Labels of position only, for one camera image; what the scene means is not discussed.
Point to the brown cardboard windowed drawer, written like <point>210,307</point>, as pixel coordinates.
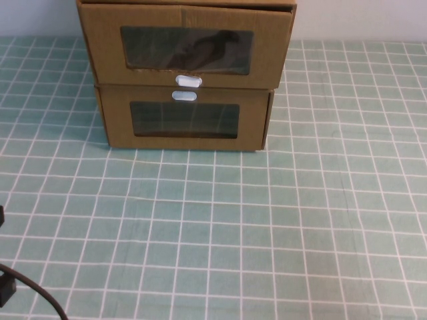
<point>100,43</point>
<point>116,136</point>

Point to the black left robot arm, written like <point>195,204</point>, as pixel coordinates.
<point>6,290</point>

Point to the green white-grid tablecloth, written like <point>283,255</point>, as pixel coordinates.
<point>233,233</point>

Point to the cardboard lower drawer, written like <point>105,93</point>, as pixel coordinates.
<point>268,123</point>

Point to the brown cardboard shoe box sleeve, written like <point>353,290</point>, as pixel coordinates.
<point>183,1</point>

